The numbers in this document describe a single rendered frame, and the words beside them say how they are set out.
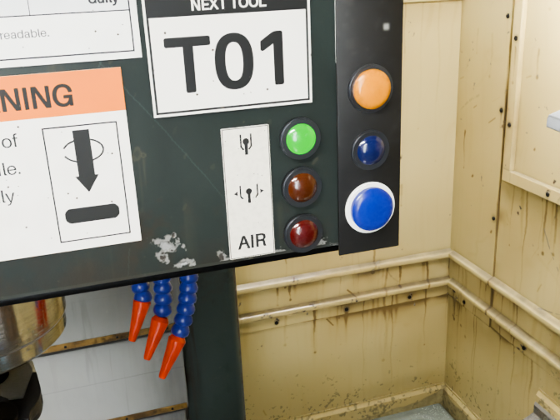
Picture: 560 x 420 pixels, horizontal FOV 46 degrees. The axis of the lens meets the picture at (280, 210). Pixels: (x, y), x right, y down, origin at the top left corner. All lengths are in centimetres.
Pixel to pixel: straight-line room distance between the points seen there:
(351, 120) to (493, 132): 116
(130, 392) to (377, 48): 91
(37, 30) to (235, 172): 14
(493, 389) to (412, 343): 25
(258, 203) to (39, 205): 13
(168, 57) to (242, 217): 11
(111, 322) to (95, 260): 73
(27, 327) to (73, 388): 62
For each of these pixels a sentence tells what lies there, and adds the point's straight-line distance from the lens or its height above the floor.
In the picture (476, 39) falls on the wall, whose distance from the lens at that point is 162.
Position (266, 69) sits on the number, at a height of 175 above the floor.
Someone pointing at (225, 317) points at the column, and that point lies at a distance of 123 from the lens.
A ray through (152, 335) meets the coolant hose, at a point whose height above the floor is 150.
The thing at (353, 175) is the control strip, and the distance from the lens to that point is 44.
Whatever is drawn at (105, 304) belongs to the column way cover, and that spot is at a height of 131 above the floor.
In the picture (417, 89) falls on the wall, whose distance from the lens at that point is 164.
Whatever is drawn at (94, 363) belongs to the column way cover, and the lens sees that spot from 119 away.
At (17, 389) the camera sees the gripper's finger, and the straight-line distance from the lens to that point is 64.
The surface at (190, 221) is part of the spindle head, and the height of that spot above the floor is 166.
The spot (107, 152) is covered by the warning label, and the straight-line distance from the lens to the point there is 40.
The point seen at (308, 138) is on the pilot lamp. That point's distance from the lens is 42.
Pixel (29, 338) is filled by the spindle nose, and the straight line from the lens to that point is 60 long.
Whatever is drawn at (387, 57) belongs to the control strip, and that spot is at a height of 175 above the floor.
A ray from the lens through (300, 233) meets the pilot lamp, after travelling 43.
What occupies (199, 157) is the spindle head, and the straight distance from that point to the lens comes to 41.
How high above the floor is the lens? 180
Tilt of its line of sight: 20 degrees down
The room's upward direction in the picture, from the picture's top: 3 degrees counter-clockwise
